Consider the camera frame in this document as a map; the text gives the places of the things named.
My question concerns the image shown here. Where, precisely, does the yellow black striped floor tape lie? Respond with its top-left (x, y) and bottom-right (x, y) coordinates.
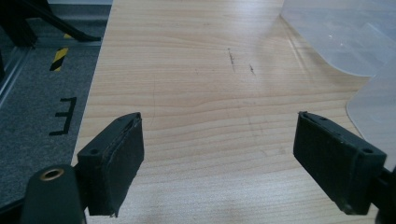
top-left (49, 47), bottom-right (70, 73)

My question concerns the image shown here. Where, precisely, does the clear plastic sheet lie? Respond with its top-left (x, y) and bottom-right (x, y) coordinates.
top-left (279, 0), bottom-right (396, 77)

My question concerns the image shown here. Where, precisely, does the translucent plastic container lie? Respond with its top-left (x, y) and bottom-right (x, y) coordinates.
top-left (346, 59), bottom-right (396, 172)

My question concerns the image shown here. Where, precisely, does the black floor tape mark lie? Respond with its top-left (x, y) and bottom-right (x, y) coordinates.
top-left (49, 96), bottom-right (78, 137)

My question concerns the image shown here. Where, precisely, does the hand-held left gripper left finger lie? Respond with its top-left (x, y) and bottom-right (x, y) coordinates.
top-left (77, 112), bottom-right (146, 218)

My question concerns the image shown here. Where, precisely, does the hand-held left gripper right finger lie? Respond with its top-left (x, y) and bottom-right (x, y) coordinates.
top-left (292, 111), bottom-right (388, 216)

